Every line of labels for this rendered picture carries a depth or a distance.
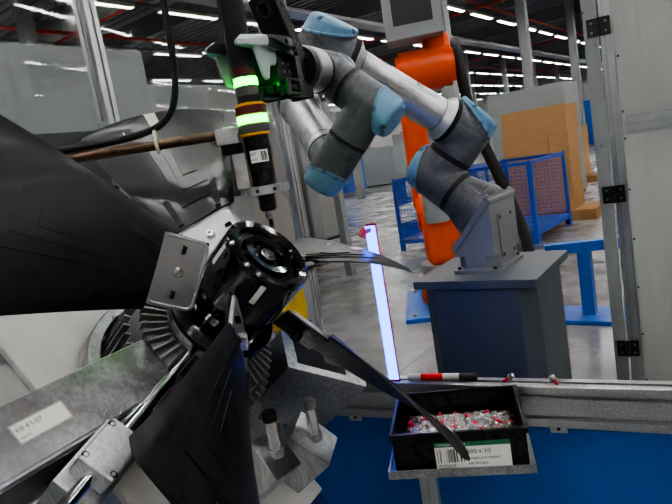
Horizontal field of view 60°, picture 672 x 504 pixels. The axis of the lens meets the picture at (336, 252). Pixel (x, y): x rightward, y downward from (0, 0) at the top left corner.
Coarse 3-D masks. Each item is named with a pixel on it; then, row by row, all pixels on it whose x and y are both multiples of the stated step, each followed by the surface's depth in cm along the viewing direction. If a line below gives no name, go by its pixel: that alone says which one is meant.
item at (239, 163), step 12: (216, 132) 81; (228, 132) 81; (228, 144) 81; (240, 144) 81; (240, 156) 82; (240, 168) 82; (240, 180) 82; (252, 192) 81; (264, 192) 81; (276, 192) 81
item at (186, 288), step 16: (176, 240) 71; (192, 240) 72; (160, 256) 70; (176, 256) 71; (192, 256) 73; (160, 272) 70; (192, 272) 73; (160, 288) 71; (176, 288) 72; (192, 288) 73; (160, 304) 71; (176, 304) 72; (192, 304) 73
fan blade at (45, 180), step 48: (0, 144) 61; (48, 144) 64; (0, 192) 60; (48, 192) 63; (96, 192) 66; (0, 240) 59; (48, 240) 62; (96, 240) 65; (144, 240) 68; (0, 288) 59; (48, 288) 62; (96, 288) 65; (144, 288) 68
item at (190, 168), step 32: (192, 128) 92; (96, 160) 87; (128, 160) 87; (160, 160) 87; (192, 160) 88; (224, 160) 88; (128, 192) 85; (160, 192) 85; (192, 192) 84; (224, 192) 84; (192, 224) 82
